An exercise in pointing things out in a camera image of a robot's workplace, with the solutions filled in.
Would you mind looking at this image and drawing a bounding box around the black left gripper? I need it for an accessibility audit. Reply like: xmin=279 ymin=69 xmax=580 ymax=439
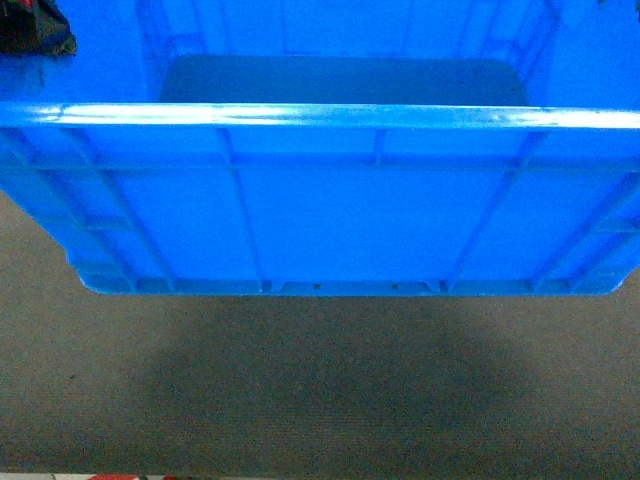
xmin=1 ymin=0 xmax=77 ymax=56

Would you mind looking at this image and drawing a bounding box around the large blue plastic crate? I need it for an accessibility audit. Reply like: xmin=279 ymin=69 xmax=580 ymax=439
xmin=1 ymin=1 xmax=639 ymax=296

